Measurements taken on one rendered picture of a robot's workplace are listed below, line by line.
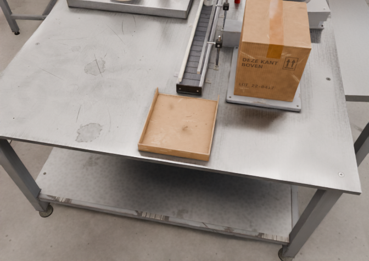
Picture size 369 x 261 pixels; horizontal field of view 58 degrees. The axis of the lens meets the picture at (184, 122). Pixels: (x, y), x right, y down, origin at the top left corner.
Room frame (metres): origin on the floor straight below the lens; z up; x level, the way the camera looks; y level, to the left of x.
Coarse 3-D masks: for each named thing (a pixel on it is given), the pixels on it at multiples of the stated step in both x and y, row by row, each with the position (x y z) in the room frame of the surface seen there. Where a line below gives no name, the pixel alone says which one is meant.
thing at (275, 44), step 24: (264, 0) 1.24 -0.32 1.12; (264, 24) 1.07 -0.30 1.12; (288, 24) 1.07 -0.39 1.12; (240, 48) 1.02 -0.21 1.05; (264, 48) 0.96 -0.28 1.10; (288, 48) 0.94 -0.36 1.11; (240, 72) 0.97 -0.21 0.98; (264, 72) 0.95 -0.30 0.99; (288, 72) 0.94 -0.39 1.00; (264, 96) 0.95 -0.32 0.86; (288, 96) 0.93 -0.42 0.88
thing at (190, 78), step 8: (208, 8) 1.58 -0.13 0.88; (216, 8) 1.58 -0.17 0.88; (200, 16) 1.50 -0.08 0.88; (208, 16) 1.50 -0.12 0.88; (200, 24) 1.43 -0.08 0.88; (200, 32) 1.36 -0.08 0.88; (200, 40) 1.30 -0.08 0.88; (208, 40) 1.30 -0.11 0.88; (192, 48) 1.24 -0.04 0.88; (200, 48) 1.24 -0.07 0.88; (192, 56) 1.18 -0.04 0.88; (192, 64) 1.13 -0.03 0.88; (184, 72) 1.08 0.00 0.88; (192, 72) 1.08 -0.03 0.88; (200, 72) 1.08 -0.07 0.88; (184, 80) 1.03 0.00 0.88; (192, 80) 1.03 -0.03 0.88
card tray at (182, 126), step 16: (160, 96) 0.98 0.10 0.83; (176, 96) 0.98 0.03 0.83; (160, 112) 0.89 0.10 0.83; (176, 112) 0.89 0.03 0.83; (192, 112) 0.89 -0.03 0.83; (208, 112) 0.89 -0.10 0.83; (144, 128) 0.79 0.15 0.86; (160, 128) 0.81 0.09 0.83; (176, 128) 0.81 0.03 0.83; (192, 128) 0.81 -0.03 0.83; (208, 128) 0.81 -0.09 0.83; (144, 144) 0.73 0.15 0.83; (160, 144) 0.73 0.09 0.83; (176, 144) 0.73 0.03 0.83; (192, 144) 0.73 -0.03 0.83; (208, 144) 0.73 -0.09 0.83; (208, 160) 0.66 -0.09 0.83
